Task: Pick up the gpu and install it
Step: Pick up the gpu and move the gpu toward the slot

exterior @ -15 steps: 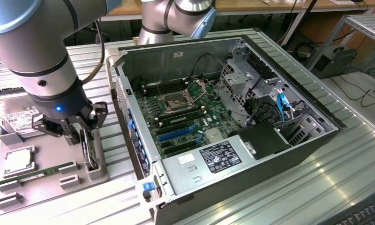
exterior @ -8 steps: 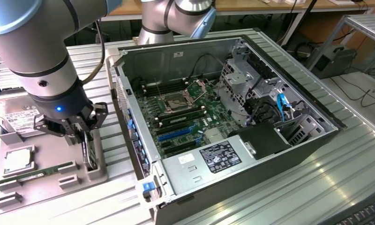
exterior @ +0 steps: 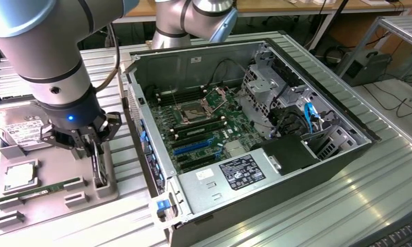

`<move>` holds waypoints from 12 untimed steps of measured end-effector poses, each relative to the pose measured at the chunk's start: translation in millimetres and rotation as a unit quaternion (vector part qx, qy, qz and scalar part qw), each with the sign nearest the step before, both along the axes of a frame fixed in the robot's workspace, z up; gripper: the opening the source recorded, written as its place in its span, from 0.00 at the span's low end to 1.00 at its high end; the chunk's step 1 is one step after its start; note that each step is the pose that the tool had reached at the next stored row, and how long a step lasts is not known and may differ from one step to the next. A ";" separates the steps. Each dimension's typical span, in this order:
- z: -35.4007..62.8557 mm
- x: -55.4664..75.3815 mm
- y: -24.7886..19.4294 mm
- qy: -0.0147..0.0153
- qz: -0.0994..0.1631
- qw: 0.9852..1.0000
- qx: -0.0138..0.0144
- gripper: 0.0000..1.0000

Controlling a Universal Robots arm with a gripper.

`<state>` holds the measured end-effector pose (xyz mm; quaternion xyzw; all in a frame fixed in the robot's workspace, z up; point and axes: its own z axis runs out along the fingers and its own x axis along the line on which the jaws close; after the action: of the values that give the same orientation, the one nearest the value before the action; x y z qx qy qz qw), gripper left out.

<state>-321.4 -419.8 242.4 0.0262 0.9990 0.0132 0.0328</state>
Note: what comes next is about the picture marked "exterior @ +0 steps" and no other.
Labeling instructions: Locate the black keyboard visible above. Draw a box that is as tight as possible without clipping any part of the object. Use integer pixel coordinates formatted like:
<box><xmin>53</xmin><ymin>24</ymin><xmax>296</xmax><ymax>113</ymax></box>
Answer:
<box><xmin>349</xmin><ymin>215</ymin><xmax>412</xmax><ymax>247</ymax></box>

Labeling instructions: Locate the black looped wire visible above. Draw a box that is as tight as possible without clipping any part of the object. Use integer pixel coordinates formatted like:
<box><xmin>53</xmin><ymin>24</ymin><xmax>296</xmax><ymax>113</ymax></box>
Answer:
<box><xmin>206</xmin><ymin>58</ymin><xmax>249</xmax><ymax>87</ymax></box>

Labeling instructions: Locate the wooden desk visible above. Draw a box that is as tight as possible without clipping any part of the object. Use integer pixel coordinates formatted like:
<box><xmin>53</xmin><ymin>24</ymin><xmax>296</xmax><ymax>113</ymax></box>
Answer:
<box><xmin>112</xmin><ymin>0</ymin><xmax>412</xmax><ymax>24</ymax></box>

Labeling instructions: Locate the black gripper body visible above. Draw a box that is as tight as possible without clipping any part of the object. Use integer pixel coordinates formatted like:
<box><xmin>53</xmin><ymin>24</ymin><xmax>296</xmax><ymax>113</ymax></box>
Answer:
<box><xmin>38</xmin><ymin>85</ymin><xmax>108</xmax><ymax>137</ymax></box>

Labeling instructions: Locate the black plastic shroud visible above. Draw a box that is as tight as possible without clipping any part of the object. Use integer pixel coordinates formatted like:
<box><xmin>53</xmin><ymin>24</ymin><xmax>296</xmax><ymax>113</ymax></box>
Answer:
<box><xmin>249</xmin><ymin>134</ymin><xmax>321</xmax><ymax>177</ymax></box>

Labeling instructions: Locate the CPU socket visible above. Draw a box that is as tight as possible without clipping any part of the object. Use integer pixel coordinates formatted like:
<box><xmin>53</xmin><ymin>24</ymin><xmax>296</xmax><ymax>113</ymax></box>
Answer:
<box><xmin>177</xmin><ymin>102</ymin><xmax>214</xmax><ymax>124</ymax></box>

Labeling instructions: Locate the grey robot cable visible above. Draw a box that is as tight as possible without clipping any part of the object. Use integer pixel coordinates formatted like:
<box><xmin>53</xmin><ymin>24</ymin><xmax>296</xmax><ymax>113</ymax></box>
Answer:
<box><xmin>94</xmin><ymin>22</ymin><xmax>124</xmax><ymax>93</ymax></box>

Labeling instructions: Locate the aluminium slat table frame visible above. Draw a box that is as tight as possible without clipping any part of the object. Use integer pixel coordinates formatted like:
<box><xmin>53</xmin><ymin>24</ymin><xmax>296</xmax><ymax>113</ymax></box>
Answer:
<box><xmin>336</xmin><ymin>15</ymin><xmax>412</xmax><ymax>79</ymax></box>

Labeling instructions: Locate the grey parts rack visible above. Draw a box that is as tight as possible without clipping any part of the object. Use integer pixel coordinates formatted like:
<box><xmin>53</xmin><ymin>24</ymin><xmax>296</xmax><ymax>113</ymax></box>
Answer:
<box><xmin>0</xmin><ymin>102</ymin><xmax>121</xmax><ymax>236</ymax></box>

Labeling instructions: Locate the blue data wire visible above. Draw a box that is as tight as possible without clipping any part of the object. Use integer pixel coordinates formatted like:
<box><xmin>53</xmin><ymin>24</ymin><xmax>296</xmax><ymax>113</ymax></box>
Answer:
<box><xmin>302</xmin><ymin>102</ymin><xmax>322</xmax><ymax>135</ymax></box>

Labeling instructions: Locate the metal socket cover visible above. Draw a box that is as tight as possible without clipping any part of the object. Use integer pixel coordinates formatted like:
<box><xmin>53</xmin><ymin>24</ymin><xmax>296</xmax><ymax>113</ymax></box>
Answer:
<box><xmin>198</xmin><ymin>86</ymin><xmax>228</xmax><ymax>114</ymax></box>

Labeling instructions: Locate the silver chipset heat sink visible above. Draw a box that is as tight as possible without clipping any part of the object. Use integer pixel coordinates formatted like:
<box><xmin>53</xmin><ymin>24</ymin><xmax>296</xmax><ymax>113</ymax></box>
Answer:
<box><xmin>224</xmin><ymin>142</ymin><xmax>252</xmax><ymax>158</ymax></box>

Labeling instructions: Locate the dark grey equipment box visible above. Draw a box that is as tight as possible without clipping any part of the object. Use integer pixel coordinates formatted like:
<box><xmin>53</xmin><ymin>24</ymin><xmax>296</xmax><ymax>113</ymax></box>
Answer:
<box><xmin>341</xmin><ymin>49</ymin><xmax>393</xmax><ymax>87</ymax></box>

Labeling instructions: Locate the installed green RAM stick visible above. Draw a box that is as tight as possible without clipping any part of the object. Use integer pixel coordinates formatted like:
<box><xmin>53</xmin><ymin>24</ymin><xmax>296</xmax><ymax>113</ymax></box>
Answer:
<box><xmin>173</xmin><ymin>120</ymin><xmax>226</xmax><ymax>137</ymax></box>

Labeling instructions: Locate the silver hard disk drive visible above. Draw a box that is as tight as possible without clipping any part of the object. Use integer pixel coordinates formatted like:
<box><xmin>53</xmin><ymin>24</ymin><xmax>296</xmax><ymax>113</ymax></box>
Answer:
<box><xmin>0</xmin><ymin>101</ymin><xmax>57</xmax><ymax>153</ymax></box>

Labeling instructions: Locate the black floor cable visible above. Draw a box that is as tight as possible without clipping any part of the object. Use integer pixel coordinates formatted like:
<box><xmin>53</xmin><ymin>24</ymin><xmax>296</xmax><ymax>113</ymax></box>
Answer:
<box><xmin>361</xmin><ymin>74</ymin><xmax>412</xmax><ymax>121</ymax></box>

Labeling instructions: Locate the blue case latch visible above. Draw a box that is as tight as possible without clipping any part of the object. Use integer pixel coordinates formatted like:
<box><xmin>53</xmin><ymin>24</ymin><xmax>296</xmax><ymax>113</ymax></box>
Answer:
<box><xmin>154</xmin><ymin>199</ymin><xmax>169</xmax><ymax>214</ymax></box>

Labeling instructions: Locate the open black PC case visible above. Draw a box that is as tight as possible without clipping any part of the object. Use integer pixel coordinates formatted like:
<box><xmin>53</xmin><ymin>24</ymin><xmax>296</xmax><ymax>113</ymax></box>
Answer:
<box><xmin>118</xmin><ymin>30</ymin><xmax>381</xmax><ymax>247</ymax></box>

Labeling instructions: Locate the metal disk bay cage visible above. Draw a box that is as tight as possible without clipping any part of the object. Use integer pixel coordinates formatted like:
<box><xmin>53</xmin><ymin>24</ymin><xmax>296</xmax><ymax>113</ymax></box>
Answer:
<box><xmin>240</xmin><ymin>43</ymin><xmax>312</xmax><ymax>132</ymax></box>

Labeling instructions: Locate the green motherboard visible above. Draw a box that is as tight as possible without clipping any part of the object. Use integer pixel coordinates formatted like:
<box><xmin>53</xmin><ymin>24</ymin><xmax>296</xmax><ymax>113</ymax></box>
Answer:
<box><xmin>146</xmin><ymin>86</ymin><xmax>273</xmax><ymax>176</ymax></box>

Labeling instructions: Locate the grey power supply unit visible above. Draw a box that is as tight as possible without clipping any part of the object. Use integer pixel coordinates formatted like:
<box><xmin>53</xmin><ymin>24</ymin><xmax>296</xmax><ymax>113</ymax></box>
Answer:
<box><xmin>176</xmin><ymin>148</ymin><xmax>286</xmax><ymax>215</ymax></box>

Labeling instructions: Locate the thin metal locking lever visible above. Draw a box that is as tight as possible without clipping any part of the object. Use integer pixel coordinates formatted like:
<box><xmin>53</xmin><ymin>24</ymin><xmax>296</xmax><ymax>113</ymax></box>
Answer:
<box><xmin>170</xmin><ymin>85</ymin><xmax>180</xmax><ymax>107</ymax></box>

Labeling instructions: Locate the silver CPU chip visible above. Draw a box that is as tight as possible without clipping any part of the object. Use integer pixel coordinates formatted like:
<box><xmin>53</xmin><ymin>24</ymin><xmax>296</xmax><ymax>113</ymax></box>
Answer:
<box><xmin>4</xmin><ymin>163</ymin><xmax>36</xmax><ymax>190</ymax></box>

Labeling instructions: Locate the blue expansion slot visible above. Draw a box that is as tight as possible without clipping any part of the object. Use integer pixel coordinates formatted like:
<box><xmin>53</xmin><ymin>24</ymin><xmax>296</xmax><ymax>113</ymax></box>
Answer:
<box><xmin>172</xmin><ymin>137</ymin><xmax>214</xmax><ymax>157</ymax></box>

